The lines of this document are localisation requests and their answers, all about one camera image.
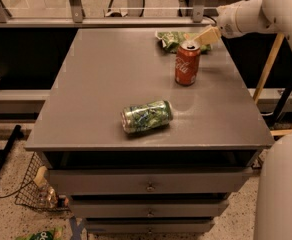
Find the grey drawer cabinet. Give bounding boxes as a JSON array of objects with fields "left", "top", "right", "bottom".
[{"left": 26, "top": 28, "right": 273, "bottom": 222}]

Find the red Coca-Cola can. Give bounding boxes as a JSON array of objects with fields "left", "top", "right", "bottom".
[{"left": 175, "top": 40, "right": 201, "bottom": 86}]

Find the green bag on floor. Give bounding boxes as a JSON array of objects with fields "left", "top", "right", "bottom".
[{"left": 15, "top": 227, "right": 63, "bottom": 240}]

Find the grey drawer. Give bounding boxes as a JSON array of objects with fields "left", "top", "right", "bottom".
[
  {"left": 84, "top": 219, "right": 214, "bottom": 234},
  {"left": 69, "top": 199, "right": 229, "bottom": 218},
  {"left": 47, "top": 167, "right": 252, "bottom": 195}
]

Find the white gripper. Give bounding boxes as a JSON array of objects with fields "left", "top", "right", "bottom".
[{"left": 184, "top": 0, "right": 244, "bottom": 45}]

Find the top grey drawer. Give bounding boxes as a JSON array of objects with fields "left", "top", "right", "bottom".
[{"left": 47, "top": 167, "right": 252, "bottom": 195}]

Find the bottom grey drawer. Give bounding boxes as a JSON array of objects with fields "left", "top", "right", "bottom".
[{"left": 84, "top": 219, "right": 214, "bottom": 234}]

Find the crushed green soda can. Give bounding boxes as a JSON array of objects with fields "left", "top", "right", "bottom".
[{"left": 121, "top": 100, "right": 173, "bottom": 134}]

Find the wire mesh basket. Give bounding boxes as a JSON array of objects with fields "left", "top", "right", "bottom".
[{"left": 15, "top": 153, "right": 69, "bottom": 212}]

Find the green jalapeno chip bag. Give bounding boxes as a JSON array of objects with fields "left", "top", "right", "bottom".
[{"left": 155, "top": 31, "right": 212, "bottom": 54}]

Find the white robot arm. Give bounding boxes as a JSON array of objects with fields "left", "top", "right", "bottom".
[{"left": 197, "top": 0, "right": 292, "bottom": 52}]

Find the metal railing with brackets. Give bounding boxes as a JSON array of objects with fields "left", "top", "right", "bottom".
[{"left": 0, "top": 0, "right": 217, "bottom": 28}]

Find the middle grey drawer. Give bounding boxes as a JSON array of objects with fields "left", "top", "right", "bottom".
[{"left": 69, "top": 199, "right": 229, "bottom": 218}]

